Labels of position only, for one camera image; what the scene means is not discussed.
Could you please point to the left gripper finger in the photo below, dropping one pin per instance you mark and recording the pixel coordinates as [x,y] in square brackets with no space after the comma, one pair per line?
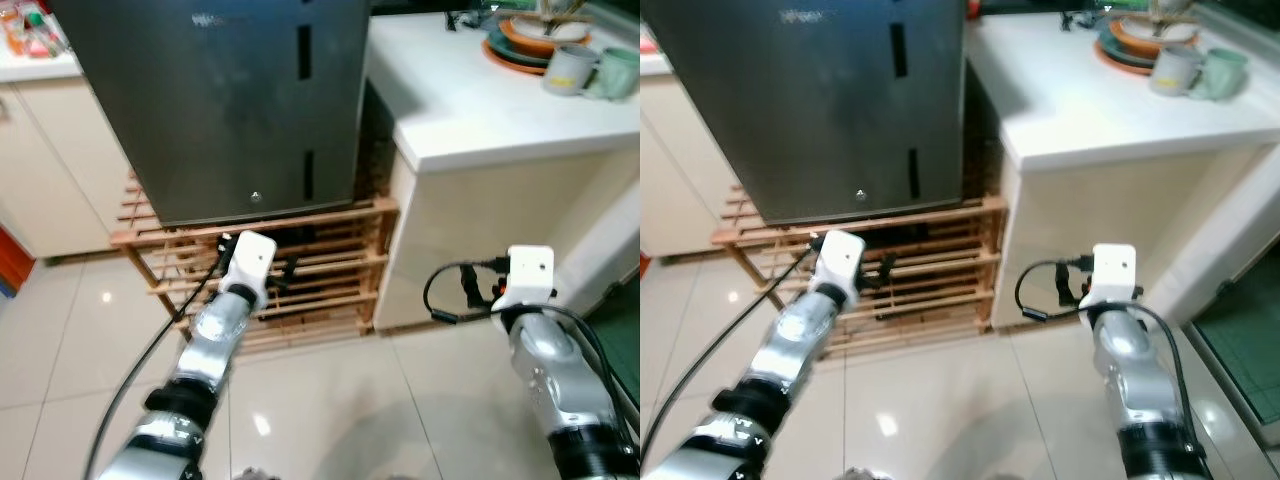
[292,274]
[888,274]

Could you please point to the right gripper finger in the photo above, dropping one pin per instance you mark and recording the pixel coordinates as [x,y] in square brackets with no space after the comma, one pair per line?
[1064,285]
[470,286]

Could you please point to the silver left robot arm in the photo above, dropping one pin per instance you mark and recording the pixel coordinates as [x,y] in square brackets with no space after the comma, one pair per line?
[800,335]
[215,335]

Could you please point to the dark grey mini fridge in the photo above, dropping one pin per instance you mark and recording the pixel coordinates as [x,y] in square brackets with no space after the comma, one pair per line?
[810,110]
[220,110]

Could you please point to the mini fridge door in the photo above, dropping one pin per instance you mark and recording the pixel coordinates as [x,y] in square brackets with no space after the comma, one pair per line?
[790,100]
[200,100]

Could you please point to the wooden slatted rack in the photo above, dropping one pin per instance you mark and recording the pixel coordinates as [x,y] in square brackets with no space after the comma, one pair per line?
[940,265]
[330,265]

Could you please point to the white tiled counter block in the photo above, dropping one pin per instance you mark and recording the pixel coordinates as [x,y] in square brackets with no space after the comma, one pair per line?
[1090,210]
[470,200]

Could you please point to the dark green floor mat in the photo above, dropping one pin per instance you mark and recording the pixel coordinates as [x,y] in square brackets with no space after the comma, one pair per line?
[1245,340]
[620,340]

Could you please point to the orange box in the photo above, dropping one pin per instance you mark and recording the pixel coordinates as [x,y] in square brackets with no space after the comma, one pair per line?
[14,258]
[644,264]

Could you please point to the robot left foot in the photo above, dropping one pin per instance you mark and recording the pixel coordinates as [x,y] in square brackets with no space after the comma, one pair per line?
[862,474]
[252,473]

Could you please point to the large orange plate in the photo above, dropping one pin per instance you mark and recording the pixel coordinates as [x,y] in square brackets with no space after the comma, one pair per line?
[510,68]
[1120,68]

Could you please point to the grey mug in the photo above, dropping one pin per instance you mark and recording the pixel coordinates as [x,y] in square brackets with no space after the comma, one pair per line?
[1172,72]
[568,72]

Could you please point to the teal plate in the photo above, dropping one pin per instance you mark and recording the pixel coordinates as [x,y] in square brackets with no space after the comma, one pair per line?
[1108,46]
[497,45]

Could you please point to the pale green mug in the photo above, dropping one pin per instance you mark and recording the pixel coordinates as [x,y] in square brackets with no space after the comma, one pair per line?
[1222,76]
[618,75]

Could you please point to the red snack packet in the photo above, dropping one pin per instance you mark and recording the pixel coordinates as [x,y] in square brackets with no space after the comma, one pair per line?
[44,42]

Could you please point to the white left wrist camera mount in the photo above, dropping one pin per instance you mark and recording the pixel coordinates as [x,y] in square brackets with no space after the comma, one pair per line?
[842,262]
[250,262]

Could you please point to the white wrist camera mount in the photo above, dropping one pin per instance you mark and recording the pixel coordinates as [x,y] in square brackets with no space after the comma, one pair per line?
[1115,272]
[250,262]
[842,262]
[528,272]

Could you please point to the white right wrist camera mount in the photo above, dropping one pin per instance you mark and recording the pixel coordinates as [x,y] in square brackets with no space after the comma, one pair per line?
[1115,272]
[528,272]

